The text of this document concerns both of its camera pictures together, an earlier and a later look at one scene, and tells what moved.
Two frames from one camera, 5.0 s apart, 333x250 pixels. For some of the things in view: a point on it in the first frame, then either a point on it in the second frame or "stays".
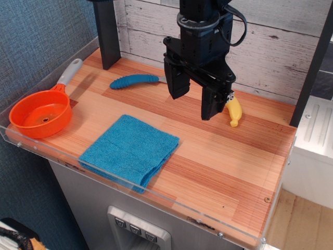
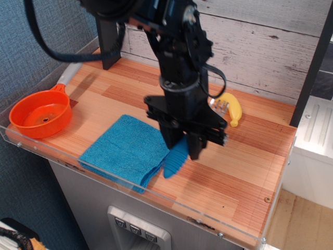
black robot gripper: [200, 55] to [185, 107]
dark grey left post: [107, 32] stays
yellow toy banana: [235, 108] stays
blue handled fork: [126, 81] to [178, 153]
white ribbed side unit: [310, 172] stays
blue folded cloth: [128, 152] stays
